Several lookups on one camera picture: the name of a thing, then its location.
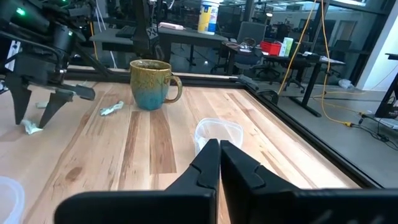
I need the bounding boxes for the yellow extension cable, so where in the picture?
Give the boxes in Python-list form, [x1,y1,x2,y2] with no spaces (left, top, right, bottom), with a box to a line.
[277,0,317,95]
[312,0,354,128]

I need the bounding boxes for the brown teal ceramic mug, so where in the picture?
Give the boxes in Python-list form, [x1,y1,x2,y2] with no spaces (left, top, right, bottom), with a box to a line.
[129,58,183,111]

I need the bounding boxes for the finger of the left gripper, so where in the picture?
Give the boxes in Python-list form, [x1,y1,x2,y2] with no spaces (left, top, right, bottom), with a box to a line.
[38,89,75,129]
[4,73,32,126]

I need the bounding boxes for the black keyboard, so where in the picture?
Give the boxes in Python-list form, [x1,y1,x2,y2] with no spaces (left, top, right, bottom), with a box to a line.
[115,25,137,39]

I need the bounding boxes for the black office desk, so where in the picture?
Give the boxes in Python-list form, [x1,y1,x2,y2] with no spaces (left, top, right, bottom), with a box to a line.
[222,42,346,118]

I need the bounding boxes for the clear round plastic container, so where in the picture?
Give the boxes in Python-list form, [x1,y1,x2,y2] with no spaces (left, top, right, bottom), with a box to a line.
[0,175,25,224]

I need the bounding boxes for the grey office chair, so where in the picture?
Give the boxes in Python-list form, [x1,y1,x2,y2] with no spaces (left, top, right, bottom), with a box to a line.
[234,21,282,78]

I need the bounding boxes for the white pink flat pack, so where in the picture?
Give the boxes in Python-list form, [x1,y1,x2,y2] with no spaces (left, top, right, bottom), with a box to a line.
[158,21,187,31]

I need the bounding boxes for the green white box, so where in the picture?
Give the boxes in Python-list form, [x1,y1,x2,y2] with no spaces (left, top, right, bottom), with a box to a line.
[279,37,294,57]

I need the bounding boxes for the red box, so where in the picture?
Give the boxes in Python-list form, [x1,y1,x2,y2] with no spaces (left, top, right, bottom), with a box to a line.
[260,40,282,56]

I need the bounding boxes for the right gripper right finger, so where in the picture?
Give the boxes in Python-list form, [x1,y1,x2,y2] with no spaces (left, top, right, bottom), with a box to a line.
[220,139,398,224]

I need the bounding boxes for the black equipment stand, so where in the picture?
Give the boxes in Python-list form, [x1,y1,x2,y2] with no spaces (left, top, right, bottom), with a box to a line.
[374,73,398,119]

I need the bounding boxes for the yellow white wipes canister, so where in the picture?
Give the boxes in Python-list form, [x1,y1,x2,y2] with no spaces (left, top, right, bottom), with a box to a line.
[197,0,220,35]

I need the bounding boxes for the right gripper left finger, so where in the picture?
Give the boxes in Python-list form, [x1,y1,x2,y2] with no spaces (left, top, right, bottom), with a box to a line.
[54,139,221,224]

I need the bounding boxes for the dark grey desk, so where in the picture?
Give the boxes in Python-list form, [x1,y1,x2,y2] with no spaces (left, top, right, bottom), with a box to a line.
[89,26,229,75]

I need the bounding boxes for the black floor cables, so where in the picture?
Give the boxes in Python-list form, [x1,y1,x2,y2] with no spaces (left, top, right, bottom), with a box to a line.
[357,113,398,151]

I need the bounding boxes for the clear square plastic container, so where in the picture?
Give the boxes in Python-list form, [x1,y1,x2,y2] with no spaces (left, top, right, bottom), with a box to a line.
[194,117,244,156]

